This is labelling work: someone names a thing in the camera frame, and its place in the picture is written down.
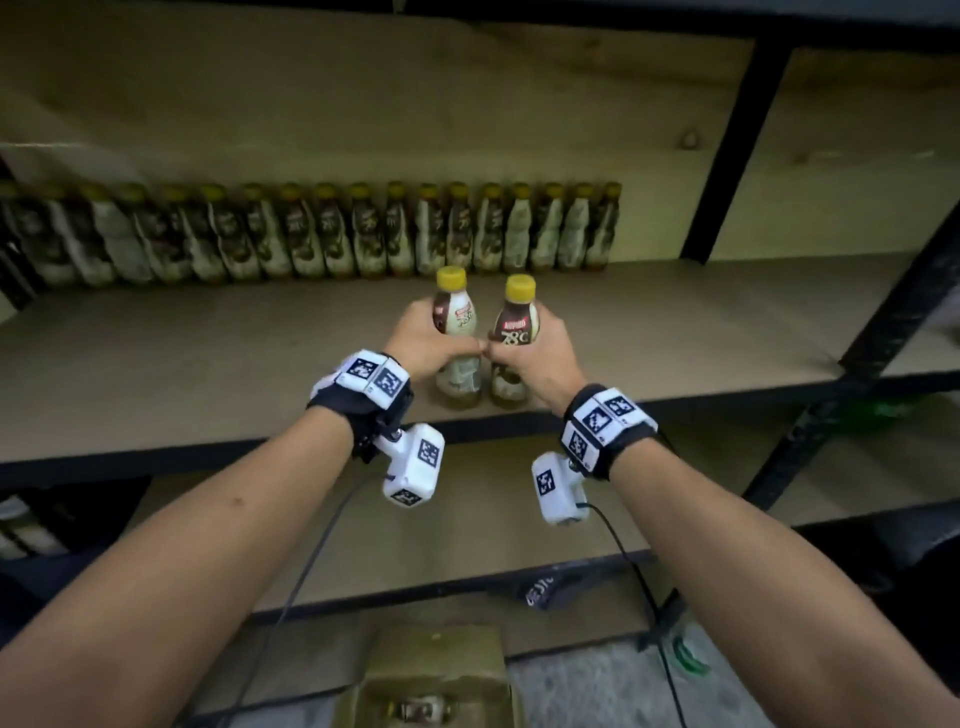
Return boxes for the person's right hand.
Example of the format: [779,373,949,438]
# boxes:
[485,303,588,414]

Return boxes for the person's left hand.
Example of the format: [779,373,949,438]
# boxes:
[383,299,485,384]

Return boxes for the yellow-capped drink bottle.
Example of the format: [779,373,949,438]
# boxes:
[431,266,484,410]
[488,273,543,410]

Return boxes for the row of coffee bottles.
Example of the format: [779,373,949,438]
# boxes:
[0,179,624,290]

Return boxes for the wooden shelf with black frame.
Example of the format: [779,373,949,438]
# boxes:
[0,0,960,728]

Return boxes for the cardboard box of coffee bottles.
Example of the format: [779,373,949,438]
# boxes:
[337,622,526,728]

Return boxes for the person's right forearm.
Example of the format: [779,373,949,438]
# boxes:
[611,438,960,728]

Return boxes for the person's left forearm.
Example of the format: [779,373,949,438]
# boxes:
[0,408,354,728]

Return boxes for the clear plastic bottle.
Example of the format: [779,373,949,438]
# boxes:
[659,622,714,680]

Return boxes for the small packaged goods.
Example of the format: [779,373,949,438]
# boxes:
[0,494,65,560]

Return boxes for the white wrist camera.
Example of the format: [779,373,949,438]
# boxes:
[373,423,446,510]
[530,451,590,526]

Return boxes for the black camera cable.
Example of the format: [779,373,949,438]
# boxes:
[584,502,688,728]
[217,476,376,728]

